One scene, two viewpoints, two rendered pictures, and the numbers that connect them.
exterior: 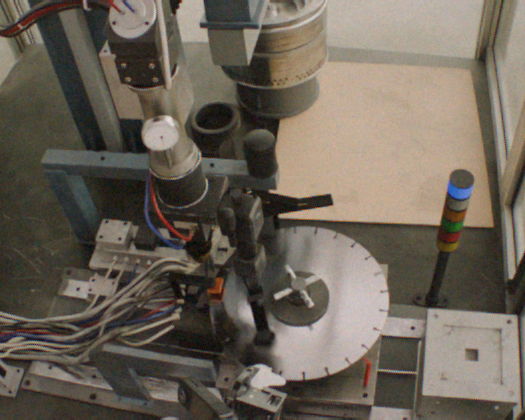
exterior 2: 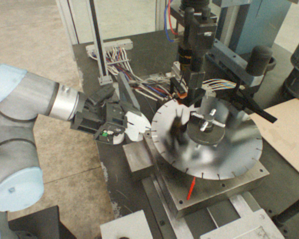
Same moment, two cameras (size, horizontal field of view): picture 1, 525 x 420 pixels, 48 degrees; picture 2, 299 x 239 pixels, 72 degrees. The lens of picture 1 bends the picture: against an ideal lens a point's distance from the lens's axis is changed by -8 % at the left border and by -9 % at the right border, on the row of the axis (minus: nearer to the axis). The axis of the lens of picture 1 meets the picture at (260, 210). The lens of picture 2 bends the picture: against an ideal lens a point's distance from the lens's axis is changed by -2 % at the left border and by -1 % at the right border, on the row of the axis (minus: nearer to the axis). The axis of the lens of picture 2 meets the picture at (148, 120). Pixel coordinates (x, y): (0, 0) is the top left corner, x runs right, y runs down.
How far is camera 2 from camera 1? 0.63 m
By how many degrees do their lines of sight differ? 34
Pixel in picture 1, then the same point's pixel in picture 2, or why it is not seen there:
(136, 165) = not seen: hidden behind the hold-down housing
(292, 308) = (196, 127)
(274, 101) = not seen: outside the picture
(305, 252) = (232, 120)
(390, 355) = (222, 212)
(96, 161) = not seen: hidden behind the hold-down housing
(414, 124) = not seen: outside the picture
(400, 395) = (202, 232)
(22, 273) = (149, 63)
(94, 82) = (230, 12)
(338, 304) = (217, 148)
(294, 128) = (297, 105)
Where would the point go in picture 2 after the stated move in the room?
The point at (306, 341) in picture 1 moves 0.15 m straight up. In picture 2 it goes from (183, 144) to (191, 105)
